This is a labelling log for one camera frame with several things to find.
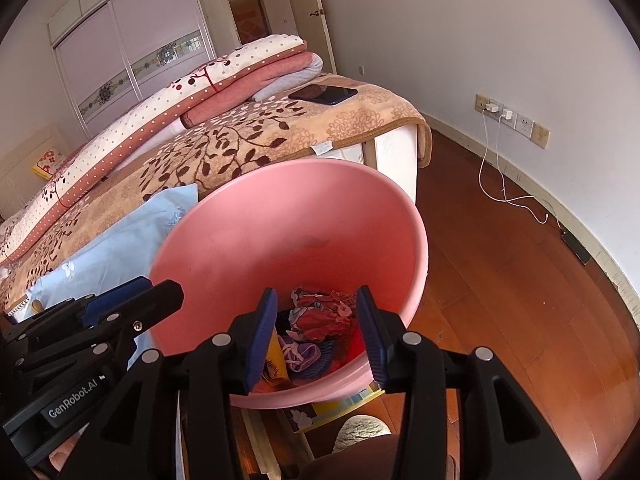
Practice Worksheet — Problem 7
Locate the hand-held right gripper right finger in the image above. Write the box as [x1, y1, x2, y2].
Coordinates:
[356, 285, 583, 480]

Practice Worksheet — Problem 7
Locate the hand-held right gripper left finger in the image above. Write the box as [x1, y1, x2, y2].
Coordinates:
[59, 287, 279, 480]

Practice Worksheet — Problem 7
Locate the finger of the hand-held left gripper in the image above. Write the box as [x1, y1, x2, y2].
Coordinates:
[2, 276, 153, 346]
[15, 281, 184, 396]

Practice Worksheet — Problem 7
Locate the yellow snack wrapper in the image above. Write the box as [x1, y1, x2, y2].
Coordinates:
[257, 332, 291, 391]

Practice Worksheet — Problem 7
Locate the purple wrapper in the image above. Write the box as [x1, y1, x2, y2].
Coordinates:
[277, 335, 321, 373]

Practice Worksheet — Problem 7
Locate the blue foam fruit net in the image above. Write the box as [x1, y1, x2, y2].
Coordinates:
[300, 340, 338, 376]

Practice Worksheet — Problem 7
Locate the printed wrapper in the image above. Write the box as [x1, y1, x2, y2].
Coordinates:
[290, 287, 358, 343]

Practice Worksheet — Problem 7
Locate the pink plastic bucket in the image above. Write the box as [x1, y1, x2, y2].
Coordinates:
[148, 157, 429, 411]

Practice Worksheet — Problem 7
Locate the light blue cloth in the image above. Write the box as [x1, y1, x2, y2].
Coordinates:
[27, 183, 200, 356]

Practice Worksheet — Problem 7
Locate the colourful picture book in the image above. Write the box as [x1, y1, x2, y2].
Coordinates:
[292, 382, 386, 433]

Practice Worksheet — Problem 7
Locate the grey fuzzy slipper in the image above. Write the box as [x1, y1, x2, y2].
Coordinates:
[332, 415, 392, 455]

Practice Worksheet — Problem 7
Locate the yellow flower pillow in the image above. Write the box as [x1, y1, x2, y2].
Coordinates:
[32, 147, 71, 180]

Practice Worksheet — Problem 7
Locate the cream bed headboard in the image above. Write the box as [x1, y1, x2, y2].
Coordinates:
[0, 125, 71, 221]

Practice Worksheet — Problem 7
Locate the white quilted mattress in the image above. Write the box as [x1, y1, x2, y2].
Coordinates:
[362, 125, 418, 206]

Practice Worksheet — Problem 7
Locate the polka dot tree quilt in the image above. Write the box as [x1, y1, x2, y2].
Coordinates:
[0, 34, 306, 263]

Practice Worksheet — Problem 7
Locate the bed with floral blanket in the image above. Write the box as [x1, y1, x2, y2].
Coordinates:
[0, 74, 433, 311]

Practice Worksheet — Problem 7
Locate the black device on floor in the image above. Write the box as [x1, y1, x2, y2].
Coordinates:
[560, 230, 592, 264]

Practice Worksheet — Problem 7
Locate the pink folded blanket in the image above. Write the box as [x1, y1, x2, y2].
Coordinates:
[180, 51, 323, 128]

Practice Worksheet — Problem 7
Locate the dark smartphone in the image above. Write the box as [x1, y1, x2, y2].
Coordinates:
[288, 85, 359, 107]

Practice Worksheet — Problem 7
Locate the white sliding door wardrobe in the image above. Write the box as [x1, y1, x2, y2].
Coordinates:
[47, 0, 217, 141]

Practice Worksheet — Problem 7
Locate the white folded cloth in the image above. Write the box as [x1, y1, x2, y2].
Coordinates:
[250, 55, 325, 102]

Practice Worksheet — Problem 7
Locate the white room door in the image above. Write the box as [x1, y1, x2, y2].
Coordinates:
[295, 0, 337, 75]

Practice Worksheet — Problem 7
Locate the white charging cable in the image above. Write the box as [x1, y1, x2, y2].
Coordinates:
[497, 119, 551, 223]
[477, 110, 551, 225]

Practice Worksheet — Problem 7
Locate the wall socket row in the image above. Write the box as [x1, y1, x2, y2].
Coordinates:
[475, 92, 550, 150]

